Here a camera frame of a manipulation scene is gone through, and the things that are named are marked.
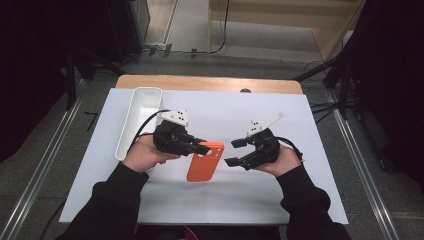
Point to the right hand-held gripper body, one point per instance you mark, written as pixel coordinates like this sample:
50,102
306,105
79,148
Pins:
263,148

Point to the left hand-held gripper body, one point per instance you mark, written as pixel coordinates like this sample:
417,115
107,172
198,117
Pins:
170,138

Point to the orange phone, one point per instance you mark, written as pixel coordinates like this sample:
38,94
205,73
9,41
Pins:
203,166

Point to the long white plastic bin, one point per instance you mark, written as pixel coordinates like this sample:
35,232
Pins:
140,110

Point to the person's right hand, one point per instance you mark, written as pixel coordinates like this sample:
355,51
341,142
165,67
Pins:
283,161

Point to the person's left hand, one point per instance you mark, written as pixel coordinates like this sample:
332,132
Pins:
143,155

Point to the white board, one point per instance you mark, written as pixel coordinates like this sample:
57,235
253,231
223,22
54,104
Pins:
233,200

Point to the wooden table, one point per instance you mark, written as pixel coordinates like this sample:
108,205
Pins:
206,83

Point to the black metal stand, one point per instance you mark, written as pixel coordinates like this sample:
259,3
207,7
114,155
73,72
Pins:
70,86
343,96

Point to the dark cabinet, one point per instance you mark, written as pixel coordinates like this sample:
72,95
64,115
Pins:
140,20

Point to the light wooden shelf unit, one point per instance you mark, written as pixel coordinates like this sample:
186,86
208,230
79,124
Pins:
266,13

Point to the black curtain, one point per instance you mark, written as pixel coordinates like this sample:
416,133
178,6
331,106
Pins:
30,66
393,66

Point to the aluminium floor rail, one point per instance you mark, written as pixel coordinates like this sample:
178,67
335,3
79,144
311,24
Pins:
47,160
361,166

